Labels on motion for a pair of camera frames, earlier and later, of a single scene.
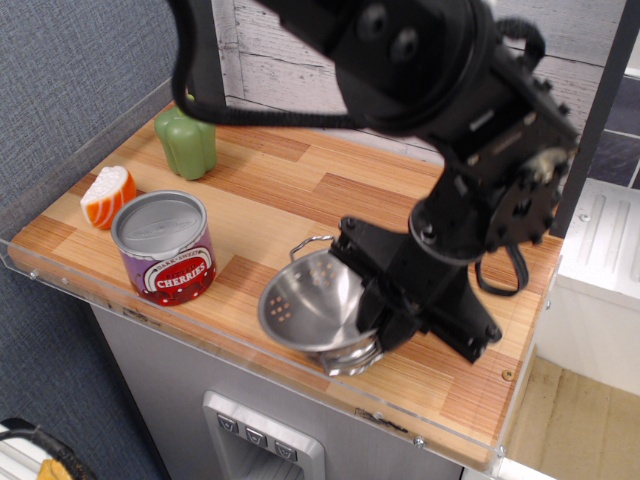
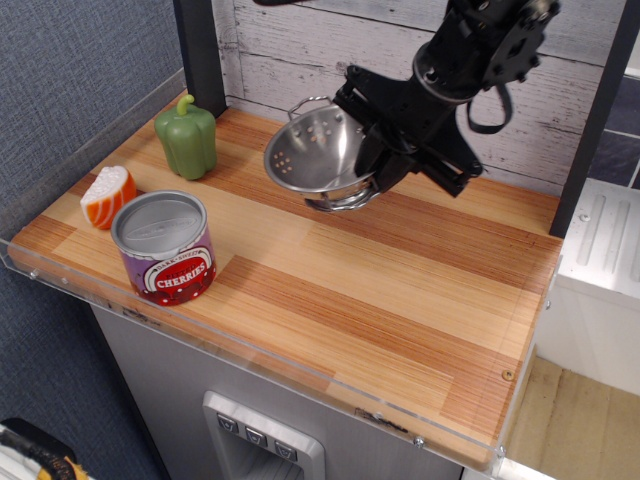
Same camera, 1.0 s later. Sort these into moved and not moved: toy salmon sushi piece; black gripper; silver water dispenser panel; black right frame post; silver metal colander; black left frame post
Moved: black gripper; silver metal colander
Not moved: silver water dispenser panel; black right frame post; black left frame post; toy salmon sushi piece
